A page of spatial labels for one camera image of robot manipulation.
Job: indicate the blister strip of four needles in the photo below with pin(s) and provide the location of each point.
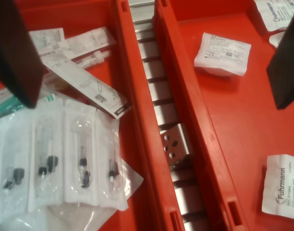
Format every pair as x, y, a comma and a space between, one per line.
72, 144

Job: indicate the white printed flat packet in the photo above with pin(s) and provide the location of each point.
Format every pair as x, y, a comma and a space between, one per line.
48, 38

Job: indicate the red crate with bandage packets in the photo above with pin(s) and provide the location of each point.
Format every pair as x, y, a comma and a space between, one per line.
233, 120

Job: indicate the perforated metal angle bracket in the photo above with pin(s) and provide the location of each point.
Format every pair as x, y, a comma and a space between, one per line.
183, 139

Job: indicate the long printed paper packet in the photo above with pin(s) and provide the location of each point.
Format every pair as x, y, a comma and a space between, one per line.
84, 84

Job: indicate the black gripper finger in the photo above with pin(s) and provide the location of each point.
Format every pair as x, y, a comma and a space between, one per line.
289, 72
14, 53

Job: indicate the paper packet with syringe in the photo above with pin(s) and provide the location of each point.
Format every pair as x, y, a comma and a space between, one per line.
89, 43

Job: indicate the white printed bandage packet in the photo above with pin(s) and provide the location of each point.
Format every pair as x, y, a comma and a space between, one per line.
221, 55
274, 14
282, 187

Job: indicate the green striped sterile packet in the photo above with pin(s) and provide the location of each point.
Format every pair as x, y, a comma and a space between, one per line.
4, 106

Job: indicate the red crate with syringe packets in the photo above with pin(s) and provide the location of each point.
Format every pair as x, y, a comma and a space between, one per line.
144, 125

